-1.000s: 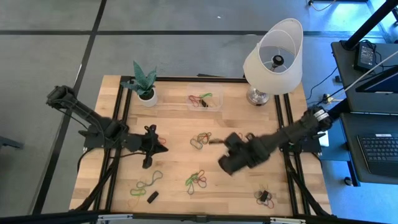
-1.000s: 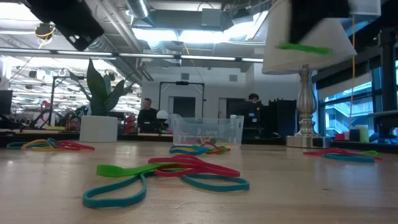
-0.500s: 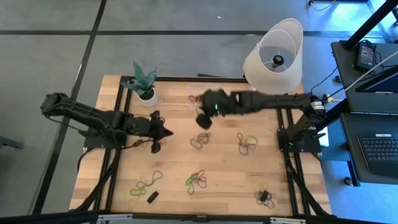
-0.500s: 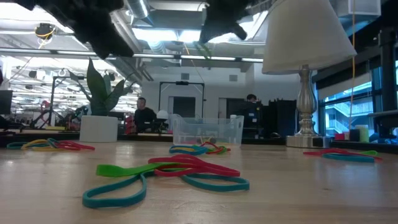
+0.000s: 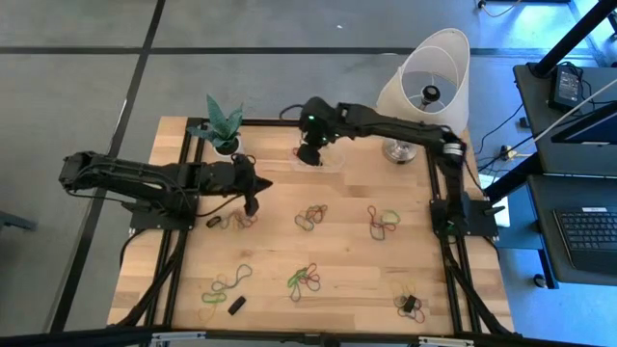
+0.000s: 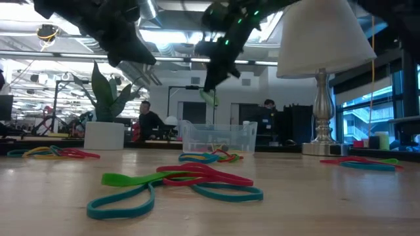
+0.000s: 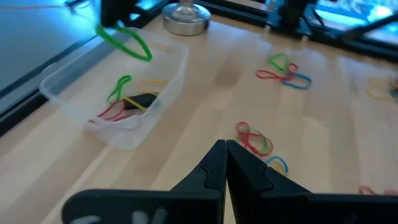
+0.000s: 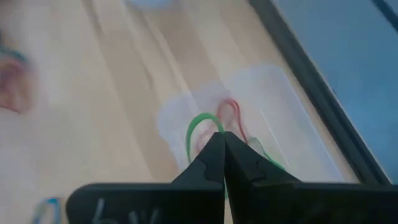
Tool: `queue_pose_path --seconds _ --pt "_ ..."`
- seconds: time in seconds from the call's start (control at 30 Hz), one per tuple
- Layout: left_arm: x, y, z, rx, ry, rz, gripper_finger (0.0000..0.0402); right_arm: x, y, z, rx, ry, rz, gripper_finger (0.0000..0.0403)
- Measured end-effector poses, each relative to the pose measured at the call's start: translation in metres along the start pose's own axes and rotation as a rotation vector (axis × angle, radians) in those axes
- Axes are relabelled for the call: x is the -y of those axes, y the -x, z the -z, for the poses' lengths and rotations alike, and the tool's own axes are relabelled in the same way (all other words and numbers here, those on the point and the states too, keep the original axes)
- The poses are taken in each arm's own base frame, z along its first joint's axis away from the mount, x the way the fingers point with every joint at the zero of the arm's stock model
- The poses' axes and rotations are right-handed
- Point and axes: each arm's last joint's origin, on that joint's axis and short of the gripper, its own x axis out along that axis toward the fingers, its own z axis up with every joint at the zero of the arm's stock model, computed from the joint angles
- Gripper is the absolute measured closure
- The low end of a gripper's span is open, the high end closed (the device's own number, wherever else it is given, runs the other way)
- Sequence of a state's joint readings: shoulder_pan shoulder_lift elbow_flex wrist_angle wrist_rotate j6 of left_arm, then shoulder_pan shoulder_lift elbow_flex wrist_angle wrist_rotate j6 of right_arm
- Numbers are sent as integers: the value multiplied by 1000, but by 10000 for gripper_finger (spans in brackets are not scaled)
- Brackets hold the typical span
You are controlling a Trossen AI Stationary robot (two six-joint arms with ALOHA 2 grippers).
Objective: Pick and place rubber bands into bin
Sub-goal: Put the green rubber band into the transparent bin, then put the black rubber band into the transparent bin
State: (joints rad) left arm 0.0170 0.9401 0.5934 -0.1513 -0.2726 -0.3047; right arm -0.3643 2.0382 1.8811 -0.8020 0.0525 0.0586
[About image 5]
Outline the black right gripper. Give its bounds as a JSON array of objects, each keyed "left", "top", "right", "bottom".
[{"left": 296, "top": 96, "right": 341, "bottom": 168}]

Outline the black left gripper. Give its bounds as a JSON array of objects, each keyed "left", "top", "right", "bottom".
[{"left": 229, "top": 153, "right": 274, "bottom": 217}]

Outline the wide green rubber band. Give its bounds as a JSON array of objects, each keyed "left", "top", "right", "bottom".
[{"left": 286, "top": 268, "right": 309, "bottom": 290}]

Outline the clear plastic bin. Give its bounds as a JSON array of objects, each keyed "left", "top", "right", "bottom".
[{"left": 290, "top": 139, "right": 347, "bottom": 174}]

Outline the rubber band cluster lower right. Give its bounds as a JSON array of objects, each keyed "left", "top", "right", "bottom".
[{"left": 397, "top": 297, "right": 427, "bottom": 325}]

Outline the green plant in white pot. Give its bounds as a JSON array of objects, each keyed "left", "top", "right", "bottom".
[{"left": 186, "top": 93, "right": 245, "bottom": 158}]

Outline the small black block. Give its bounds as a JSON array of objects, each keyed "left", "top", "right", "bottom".
[{"left": 227, "top": 296, "right": 248, "bottom": 317}]

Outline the white shade silver table lamp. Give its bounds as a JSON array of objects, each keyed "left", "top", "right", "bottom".
[{"left": 375, "top": 27, "right": 471, "bottom": 166}]

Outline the black side desk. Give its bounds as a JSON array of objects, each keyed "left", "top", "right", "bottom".
[
  {"left": 526, "top": 173, "right": 617, "bottom": 286},
  {"left": 512, "top": 61, "right": 617, "bottom": 177}
]

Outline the black power adapter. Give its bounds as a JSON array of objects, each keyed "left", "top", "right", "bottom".
[{"left": 548, "top": 65, "right": 585, "bottom": 113}]

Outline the black laptop screen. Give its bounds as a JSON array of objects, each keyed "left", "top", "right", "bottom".
[{"left": 550, "top": 99, "right": 617, "bottom": 145}]

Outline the black pole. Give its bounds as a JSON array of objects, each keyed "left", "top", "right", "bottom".
[{"left": 529, "top": 0, "right": 617, "bottom": 79}]

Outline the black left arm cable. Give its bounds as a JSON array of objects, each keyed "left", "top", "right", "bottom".
[{"left": 195, "top": 192, "right": 242, "bottom": 218}]

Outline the black table frame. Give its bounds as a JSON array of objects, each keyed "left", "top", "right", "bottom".
[{"left": 108, "top": 117, "right": 515, "bottom": 338}]

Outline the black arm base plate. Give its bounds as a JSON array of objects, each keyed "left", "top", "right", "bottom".
[
  {"left": 128, "top": 192, "right": 198, "bottom": 231},
  {"left": 429, "top": 198, "right": 498, "bottom": 237}
]

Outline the black cable bundle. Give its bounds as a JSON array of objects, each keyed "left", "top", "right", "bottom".
[
  {"left": 115, "top": 228, "right": 194, "bottom": 329},
  {"left": 441, "top": 235, "right": 515, "bottom": 336}
]

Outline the black camera beam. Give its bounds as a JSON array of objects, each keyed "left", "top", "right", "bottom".
[{"left": 0, "top": 326, "right": 617, "bottom": 347}]

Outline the black floor cable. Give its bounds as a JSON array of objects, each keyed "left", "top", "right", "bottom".
[{"left": 474, "top": 103, "right": 529, "bottom": 173}]

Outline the white cord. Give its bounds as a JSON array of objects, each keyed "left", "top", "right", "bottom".
[{"left": 529, "top": 76, "right": 617, "bottom": 145}]

